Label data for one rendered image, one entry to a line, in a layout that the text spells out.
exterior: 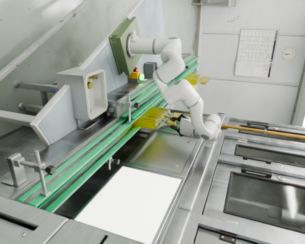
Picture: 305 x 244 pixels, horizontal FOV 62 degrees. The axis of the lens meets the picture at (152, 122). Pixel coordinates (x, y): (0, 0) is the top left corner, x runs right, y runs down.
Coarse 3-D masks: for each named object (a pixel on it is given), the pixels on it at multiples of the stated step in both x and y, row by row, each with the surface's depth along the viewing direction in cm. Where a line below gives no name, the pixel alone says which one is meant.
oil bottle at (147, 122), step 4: (144, 116) 151; (148, 116) 151; (140, 120) 148; (144, 120) 147; (148, 120) 146; (152, 120) 146; (156, 120) 146; (160, 120) 147; (132, 124) 151; (136, 124) 150; (140, 124) 149; (144, 124) 148; (148, 124) 147; (152, 124) 146; (156, 124) 145; (152, 128) 147; (156, 128) 146
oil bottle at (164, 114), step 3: (147, 111) 158; (150, 111) 158; (153, 111) 158; (156, 111) 158; (159, 111) 158; (162, 111) 158; (156, 114) 156; (159, 114) 155; (162, 114) 155; (165, 114) 155; (165, 117) 155
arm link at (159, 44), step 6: (156, 42) 147; (162, 42) 146; (168, 42) 144; (174, 42) 143; (180, 42) 145; (156, 48) 148; (162, 48) 147; (180, 48) 146; (156, 54) 152; (180, 54) 148
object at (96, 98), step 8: (96, 72) 123; (104, 72) 129; (88, 80) 129; (96, 80) 132; (104, 80) 131; (96, 88) 134; (104, 88) 133; (88, 96) 119; (96, 96) 136; (104, 96) 134; (88, 104) 120; (96, 104) 138; (104, 104) 136; (88, 112) 122; (96, 112) 131
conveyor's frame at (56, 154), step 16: (112, 96) 146; (96, 128) 129; (64, 144) 113; (80, 144) 113; (32, 160) 101; (48, 160) 101; (64, 160) 104; (32, 176) 91; (0, 192) 83; (16, 192) 84
